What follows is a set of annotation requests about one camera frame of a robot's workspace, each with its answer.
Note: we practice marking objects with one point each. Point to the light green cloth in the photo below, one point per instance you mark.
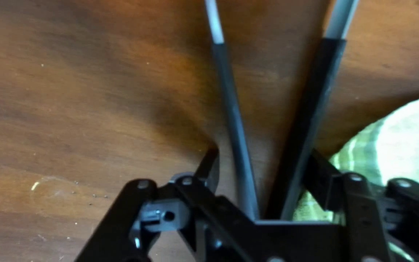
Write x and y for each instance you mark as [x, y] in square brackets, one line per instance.
[385, 148]

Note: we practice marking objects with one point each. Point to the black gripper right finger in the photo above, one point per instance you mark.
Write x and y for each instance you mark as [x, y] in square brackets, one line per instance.
[324, 182]

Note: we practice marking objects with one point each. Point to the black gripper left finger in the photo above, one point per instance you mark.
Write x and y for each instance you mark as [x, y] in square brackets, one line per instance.
[208, 169]

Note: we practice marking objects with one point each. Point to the black clamp tong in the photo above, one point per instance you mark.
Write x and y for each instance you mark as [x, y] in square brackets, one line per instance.
[276, 61]

